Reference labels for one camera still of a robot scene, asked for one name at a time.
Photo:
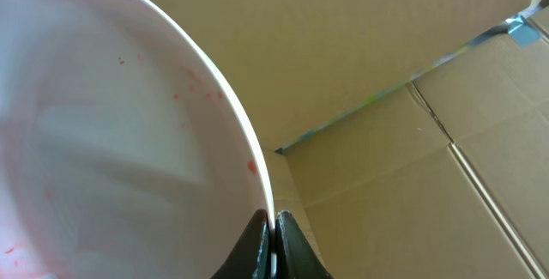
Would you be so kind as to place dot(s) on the cardboard box wall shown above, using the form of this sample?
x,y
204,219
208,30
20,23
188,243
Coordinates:
x,y
446,177

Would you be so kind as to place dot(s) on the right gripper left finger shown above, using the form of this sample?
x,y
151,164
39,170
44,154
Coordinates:
x,y
250,257

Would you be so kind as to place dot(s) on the blue tape strip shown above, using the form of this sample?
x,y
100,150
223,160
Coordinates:
x,y
519,27

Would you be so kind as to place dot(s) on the white plate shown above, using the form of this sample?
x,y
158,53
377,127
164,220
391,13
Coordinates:
x,y
125,153

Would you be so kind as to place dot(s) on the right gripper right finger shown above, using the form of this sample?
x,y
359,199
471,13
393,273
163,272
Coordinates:
x,y
295,256

